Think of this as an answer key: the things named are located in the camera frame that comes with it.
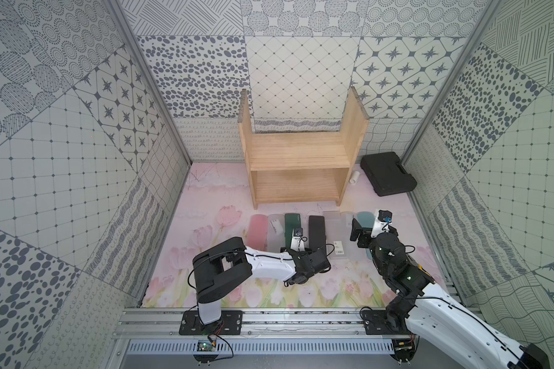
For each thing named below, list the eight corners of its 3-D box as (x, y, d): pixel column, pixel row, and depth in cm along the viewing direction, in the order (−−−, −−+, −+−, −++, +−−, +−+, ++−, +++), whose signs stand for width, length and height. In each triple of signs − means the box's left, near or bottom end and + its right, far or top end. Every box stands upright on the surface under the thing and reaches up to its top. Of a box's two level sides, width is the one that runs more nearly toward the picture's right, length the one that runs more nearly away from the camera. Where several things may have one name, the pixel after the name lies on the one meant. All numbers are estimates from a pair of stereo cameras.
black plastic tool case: (377, 197, 109) (381, 190, 105) (357, 162, 124) (360, 155, 120) (414, 190, 112) (419, 183, 108) (390, 157, 127) (394, 150, 123)
